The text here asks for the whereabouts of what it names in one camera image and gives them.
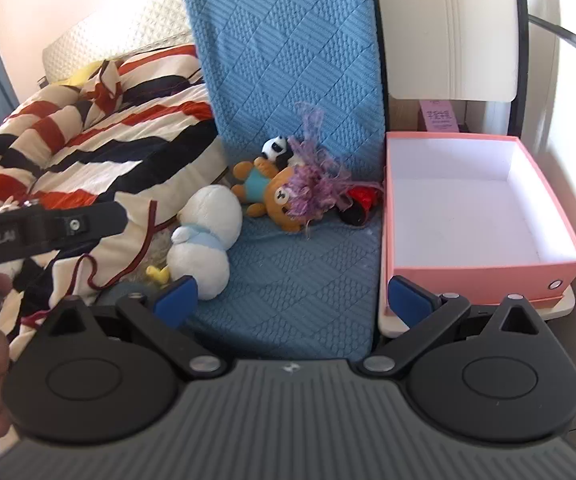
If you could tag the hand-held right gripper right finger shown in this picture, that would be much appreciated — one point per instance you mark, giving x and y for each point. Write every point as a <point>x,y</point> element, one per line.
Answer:
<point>408,301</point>

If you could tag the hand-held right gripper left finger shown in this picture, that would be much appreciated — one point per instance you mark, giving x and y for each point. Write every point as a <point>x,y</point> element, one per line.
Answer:
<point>177,299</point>

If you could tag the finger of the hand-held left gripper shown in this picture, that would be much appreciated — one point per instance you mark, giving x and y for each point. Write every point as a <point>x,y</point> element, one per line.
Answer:
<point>100,220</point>

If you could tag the white duck plush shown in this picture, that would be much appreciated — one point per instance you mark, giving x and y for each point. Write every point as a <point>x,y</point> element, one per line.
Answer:
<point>208,220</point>

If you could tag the pink box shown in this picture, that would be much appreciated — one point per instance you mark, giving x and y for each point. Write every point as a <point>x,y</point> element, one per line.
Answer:
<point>468,210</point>

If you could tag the red and black toy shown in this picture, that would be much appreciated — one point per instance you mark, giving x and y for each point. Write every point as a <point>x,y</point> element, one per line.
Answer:
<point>363,196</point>

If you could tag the brown bear plush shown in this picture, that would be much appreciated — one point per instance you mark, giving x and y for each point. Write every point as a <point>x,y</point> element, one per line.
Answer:
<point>274,199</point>

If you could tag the purple ribbon bundle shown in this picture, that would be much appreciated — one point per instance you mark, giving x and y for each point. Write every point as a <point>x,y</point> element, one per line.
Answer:
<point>313,185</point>

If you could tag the striped blanket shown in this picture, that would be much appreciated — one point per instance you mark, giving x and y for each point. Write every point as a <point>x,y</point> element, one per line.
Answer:
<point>93,135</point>

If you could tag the yellow cloth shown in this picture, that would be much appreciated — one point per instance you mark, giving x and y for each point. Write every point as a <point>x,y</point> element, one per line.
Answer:
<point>85,72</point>

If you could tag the panda plush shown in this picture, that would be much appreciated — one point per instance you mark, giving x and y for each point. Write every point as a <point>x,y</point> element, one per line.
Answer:
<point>275,149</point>

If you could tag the pink carton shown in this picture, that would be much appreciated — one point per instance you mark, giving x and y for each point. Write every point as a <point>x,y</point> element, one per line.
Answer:
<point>438,115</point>

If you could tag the white waffle-textured pillow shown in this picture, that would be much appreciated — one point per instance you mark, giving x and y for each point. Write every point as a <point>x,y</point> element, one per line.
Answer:
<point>133,25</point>

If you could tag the blue textured mat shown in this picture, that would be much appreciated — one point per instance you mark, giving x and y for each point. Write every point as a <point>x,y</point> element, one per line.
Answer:
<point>293,60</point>

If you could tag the white chair with black frame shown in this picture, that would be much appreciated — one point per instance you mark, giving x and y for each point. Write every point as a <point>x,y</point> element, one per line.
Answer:
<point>443,35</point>

